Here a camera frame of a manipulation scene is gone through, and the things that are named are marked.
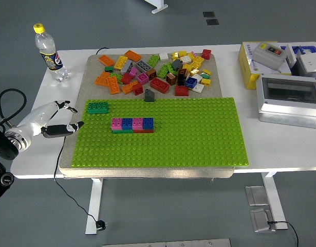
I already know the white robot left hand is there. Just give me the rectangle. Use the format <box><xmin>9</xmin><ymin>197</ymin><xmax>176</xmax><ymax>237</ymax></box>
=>
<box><xmin>17</xmin><ymin>99</ymin><xmax>85</xmax><ymax>139</ymax></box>

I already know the dark green long brick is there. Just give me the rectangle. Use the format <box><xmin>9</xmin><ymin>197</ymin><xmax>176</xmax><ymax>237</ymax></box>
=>
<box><xmin>86</xmin><ymin>101</ymin><xmax>109</xmax><ymax>114</ymax></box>

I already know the red long brick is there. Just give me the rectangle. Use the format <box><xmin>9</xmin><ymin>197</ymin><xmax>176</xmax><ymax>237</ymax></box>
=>
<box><xmin>149</xmin><ymin>77</ymin><xmax>171</xmax><ymax>94</ymax></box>

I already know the orange toy brick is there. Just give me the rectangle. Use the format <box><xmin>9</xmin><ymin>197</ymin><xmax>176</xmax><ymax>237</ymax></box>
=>
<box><xmin>98</xmin><ymin>55</ymin><xmax>115</xmax><ymax>67</ymax></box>
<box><xmin>107</xmin><ymin>76</ymin><xmax>121</xmax><ymax>95</ymax></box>
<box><xmin>123</xmin><ymin>50</ymin><xmax>142</xmax><ymax>62</ymax></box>
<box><xmin>94</xmin><ymin>71</ymin><xmax>111</xmax><ymax>87</ymax></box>
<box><xmin>120</xmin><ymin>81</ymin><xmax>139</xmax><ymax>95</ymax></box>

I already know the yellow long brick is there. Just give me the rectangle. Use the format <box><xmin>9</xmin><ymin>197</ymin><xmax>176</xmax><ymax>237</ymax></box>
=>
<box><xmin>114</xmin><ymin>56</ymin><xmax>128</xmax><ymax>70</ymax></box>

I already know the light grey brick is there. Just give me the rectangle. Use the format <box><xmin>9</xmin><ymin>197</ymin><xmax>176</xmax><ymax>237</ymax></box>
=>
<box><xmin>120</xmin><ymin>61</ymin><xmax>134</xmax><ymax>76</ymax></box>

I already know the magenta toy brick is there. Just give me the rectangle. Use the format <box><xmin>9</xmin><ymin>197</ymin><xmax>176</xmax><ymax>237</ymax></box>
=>
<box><xmin>136</xmin><ymin>73</ymin><xmax>150</xmax><ymax>85</ymax></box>

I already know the grey long brick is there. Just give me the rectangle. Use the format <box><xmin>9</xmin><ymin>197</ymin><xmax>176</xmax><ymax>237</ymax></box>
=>
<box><xmin>135</xmin><ymin>60</ymin><xmax>151</xmax><ymax>73</ymax></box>

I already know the green studded baseplate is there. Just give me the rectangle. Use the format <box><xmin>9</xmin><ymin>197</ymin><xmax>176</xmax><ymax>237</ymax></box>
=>
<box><xmin>70</xmin><ymin>97</ymin><xmax>250</xmax><ymax>168</ymax></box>

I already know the clear bottle with yellow cap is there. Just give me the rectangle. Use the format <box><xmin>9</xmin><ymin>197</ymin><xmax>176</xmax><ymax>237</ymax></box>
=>
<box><xmin>32</xmin><ymin>23</ymin><xmax>69</xmax><ymax>82</ymax></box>

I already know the white table leg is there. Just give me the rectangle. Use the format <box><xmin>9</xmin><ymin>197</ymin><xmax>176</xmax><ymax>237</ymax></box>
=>
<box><xmin>85</xmin><ymin>178</ymin><xmax>104</xmax><ymax>235</ymax></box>
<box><xmin>260</xmin><ymin>171</ymin><xmax>289</xmax><ymax>231</ymax></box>

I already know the grey-brown mat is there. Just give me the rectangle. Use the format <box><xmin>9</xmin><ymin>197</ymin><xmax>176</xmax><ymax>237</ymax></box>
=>
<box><xmin>58</xmin><ymin>52</ymin><xmax>235</xmax><ymax>180</ymax></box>

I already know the white furniture foot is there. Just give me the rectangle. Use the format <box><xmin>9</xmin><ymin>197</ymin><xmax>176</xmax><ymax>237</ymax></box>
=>
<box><xmin>144</xmin><ymin>0</ymin><xmax>169</xmax><ymax>14</ymax></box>

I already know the metal floor strip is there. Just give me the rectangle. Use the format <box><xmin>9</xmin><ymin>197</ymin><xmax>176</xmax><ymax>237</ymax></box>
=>
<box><xmin>102</xmin><ymin>238</ymin><xmax>232</xmax><ymax>247</ymax></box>

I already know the yellow cardboard box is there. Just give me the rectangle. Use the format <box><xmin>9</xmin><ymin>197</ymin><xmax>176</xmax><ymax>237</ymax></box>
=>
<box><xmin>237</xmin><ymin>41</ymin><xmax>292</xmax><ymax>90</ymax></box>

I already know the metal floor plate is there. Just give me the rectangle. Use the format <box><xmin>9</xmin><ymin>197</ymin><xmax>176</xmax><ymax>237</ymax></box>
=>
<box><xmin>250</xmin><ymin>208</ymin><xmax>276</xmax><ymax>233</ymax></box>
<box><xmin>244</xmin><ymin>185</ymin><xmax>269</xmax><ymax>206</ymax></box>

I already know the grey distribution box clear cover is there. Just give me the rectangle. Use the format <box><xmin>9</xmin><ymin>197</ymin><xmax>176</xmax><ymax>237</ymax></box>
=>
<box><xmin>255</xmin><ymin>74</ymin><xmax>316</xmax><ymax>129</ymax></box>

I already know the white panel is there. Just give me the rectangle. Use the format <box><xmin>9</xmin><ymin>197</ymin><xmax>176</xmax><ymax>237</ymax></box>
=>
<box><xmin>286</xmin><ymin>43</ymin><xmax>302</xmax><ymax>65</ymax></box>

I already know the blue plastic bin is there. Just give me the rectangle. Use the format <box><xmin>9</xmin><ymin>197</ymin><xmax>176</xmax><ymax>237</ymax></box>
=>
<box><xmin>280</xmin><ymin>45</ymin><xmax>316</xmax><ymax>68</ymax></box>

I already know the black power cord with plug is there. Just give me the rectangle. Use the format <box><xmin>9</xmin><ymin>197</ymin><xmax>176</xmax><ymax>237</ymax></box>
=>
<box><xmin>53</xmin><ymin>136</ymin><xmax>107</xmax><ymax>232</ymax></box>

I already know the grey push-button switch box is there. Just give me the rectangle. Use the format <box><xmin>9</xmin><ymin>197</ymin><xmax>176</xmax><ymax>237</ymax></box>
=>
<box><xmin>252</xmin><ymin>42</ymin><xmax>288</xmax><ymax>72</ymax></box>

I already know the black cable with plug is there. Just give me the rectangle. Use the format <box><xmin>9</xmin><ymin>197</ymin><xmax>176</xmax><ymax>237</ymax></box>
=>
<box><xmin>267</xmin><ymin>220</ymin><xmax>300</xmax><ymax>247</ymax></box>

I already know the white wall socket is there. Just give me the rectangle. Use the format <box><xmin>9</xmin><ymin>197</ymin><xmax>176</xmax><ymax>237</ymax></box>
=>
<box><xmin>297</xmin><ymin>53</ymin><xmax>316</xmax><ymax>74</ymax></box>

